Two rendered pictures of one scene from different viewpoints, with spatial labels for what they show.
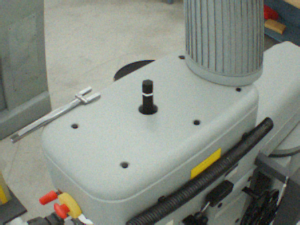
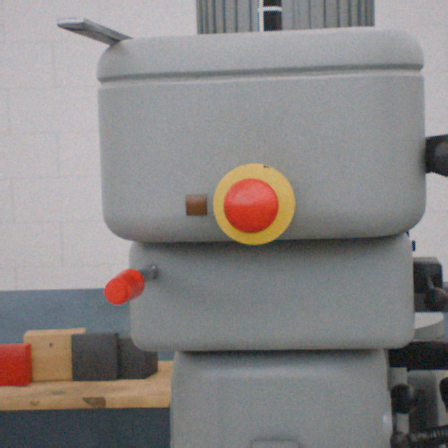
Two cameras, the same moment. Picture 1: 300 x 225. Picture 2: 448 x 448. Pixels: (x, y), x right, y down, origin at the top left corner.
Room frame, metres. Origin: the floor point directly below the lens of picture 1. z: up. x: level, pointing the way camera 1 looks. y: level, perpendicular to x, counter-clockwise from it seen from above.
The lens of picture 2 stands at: (-0.05, 0.78, 1.80)
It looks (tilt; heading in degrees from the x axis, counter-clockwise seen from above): 3 degrees down; 319
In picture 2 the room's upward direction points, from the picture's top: 2 degrees counter-clockwise
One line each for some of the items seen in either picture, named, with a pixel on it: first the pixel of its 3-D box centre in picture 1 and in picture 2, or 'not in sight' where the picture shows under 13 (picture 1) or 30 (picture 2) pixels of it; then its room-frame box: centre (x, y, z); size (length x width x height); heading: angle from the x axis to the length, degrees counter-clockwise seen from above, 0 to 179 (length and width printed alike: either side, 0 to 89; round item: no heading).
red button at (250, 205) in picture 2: (62, 209); (251, 205); (0.60, 0.19, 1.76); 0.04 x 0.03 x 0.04; 43
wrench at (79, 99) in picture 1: (50, 116); (110, 37); (0.75, 0.20, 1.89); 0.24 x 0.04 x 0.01; 131
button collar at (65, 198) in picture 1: (69, 205); (254, 203); (0.62, 0.17, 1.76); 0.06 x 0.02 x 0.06; 43
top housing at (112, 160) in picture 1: (154, 137); (274, 138); (0.79, -0.01, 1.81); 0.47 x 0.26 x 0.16; 133
